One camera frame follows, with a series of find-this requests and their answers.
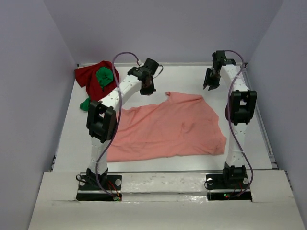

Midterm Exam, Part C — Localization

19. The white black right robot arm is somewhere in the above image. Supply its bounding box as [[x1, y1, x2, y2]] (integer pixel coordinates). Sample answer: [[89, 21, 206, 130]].
[[203, 50, 257, 190]]

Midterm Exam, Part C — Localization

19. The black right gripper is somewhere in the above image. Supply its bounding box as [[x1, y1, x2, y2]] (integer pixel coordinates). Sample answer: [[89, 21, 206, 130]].
[[203, 68, 221, 91]]

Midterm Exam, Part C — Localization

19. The dark red t shirt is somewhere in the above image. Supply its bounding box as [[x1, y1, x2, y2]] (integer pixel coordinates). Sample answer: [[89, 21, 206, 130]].
[[74, 60, 120, 106]]

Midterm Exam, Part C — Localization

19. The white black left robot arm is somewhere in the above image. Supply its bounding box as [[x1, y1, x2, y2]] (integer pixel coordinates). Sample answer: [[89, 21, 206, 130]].
[[86, 58, 160, 189]]

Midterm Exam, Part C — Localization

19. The green t shirt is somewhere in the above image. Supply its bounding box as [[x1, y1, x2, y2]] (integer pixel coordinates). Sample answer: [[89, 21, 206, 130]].
[[79, 67, 115, 111]]

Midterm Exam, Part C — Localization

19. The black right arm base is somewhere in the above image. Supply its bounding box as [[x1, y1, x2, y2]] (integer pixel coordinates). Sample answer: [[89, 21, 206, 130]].
[[204, 174, 252, 201]]

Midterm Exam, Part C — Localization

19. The pink t shirt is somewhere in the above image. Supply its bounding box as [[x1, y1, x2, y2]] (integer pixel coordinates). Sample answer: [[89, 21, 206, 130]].
[[107, 92, 226, 162]]

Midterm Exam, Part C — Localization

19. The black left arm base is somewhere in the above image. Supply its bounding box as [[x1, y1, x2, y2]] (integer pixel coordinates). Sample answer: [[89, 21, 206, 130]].
[[75, 173, 122, 202]]

